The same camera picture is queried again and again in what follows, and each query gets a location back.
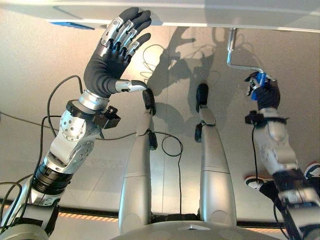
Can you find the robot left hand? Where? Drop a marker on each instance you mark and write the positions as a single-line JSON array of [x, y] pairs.
[[107, 67]]

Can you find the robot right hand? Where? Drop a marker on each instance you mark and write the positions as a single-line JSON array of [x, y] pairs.
[[268, 93]]

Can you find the metal bed crank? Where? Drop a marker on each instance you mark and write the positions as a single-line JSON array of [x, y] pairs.
[[231, 45]]

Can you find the robot left arm silver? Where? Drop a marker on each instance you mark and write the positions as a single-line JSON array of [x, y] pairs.
[[72, 135]]

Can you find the robot right arm silver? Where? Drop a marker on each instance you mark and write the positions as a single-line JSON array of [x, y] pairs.
[[280, 147]]

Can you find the robot left foot dark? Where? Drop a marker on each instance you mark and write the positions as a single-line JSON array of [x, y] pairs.
[[149, 100]]

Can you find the robot foot dark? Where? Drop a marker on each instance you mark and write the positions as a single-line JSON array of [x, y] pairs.
[[202, 96], [149, 100]]

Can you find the blue tape strip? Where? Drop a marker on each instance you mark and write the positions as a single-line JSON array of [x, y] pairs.
[[72, 25]]

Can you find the robot right foot dark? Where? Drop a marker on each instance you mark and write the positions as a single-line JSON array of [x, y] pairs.
[[202, 96]]

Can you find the robot right leg silver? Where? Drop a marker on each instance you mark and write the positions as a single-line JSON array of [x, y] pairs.
[[215, 162]]

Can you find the robot leg silver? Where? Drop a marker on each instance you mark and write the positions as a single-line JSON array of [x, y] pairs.
[[137, 170], [215, 162]]

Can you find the person's white shoe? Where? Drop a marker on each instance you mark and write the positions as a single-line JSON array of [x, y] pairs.
[[253, 182], [313, 170]]

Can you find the person's leg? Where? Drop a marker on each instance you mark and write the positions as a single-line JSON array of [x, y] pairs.
[[267, 191]]

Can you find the robot left leg silver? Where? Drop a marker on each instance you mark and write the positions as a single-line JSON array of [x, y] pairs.
[[137, 170]]

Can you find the orange striped floor strip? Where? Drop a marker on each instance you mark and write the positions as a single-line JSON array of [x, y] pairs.
[[87, 216]]

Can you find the robot torso grey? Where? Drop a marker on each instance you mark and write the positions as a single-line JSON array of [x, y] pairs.
[[195, 231]]

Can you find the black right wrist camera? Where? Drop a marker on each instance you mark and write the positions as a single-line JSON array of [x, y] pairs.
[[253, 117]]

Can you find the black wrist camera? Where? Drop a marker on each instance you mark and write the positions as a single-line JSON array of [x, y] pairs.
[[110, 118], [253, 117]]

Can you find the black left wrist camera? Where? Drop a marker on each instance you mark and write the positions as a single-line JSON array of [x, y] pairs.
[[110, 118]]

